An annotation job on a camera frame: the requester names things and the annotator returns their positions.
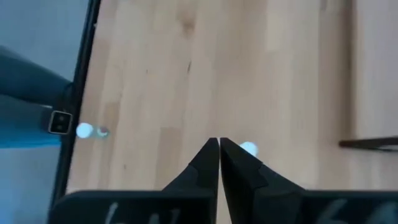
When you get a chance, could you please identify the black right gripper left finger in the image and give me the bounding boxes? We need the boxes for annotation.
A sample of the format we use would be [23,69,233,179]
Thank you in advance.
[48,137,220,224]

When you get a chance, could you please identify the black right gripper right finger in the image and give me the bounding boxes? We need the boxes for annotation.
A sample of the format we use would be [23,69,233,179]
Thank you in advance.
[220,137,398,224]

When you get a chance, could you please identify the yellow medicine bottle white cap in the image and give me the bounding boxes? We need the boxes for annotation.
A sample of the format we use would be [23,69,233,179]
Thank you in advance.
[238,141,259,158]

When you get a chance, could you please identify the green bottle with red pill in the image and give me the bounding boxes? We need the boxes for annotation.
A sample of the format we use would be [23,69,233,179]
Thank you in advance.
[75,122,110,139]

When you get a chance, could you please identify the wooden shelf black metal frame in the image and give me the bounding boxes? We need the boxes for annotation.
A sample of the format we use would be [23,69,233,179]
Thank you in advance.
[338,0,398,153]

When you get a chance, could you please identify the silver table-level camera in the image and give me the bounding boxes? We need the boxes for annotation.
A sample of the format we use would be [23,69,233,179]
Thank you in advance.
[47,110,74,136]

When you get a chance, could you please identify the black aluminium rig frame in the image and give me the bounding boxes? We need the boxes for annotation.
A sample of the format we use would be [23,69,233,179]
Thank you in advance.
[46,0,102,224]

